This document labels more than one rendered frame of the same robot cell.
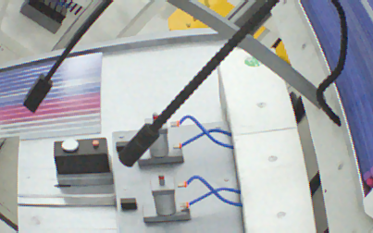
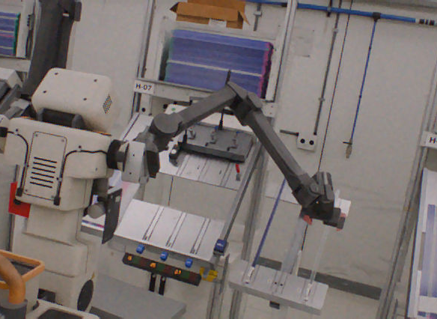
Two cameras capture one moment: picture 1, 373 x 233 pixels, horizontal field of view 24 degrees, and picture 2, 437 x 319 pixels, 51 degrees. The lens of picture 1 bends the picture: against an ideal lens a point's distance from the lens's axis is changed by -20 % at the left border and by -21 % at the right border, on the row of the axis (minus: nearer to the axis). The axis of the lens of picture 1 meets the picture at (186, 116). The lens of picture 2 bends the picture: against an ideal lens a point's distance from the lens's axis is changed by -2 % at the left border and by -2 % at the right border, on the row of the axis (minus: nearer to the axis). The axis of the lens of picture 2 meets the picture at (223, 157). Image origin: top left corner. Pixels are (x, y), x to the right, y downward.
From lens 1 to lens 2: 1.68 m
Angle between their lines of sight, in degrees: 49
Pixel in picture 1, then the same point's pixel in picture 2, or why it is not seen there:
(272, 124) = not seen: hidden behind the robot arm
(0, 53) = not seen: outside the picture
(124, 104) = not seen: hidden behind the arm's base
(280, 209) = (230, 120)
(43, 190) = (176, 167)
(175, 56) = (139, 126)
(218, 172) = (204, 128)
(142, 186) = (200, 141)
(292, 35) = (178, 95)
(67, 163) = (176, 155)
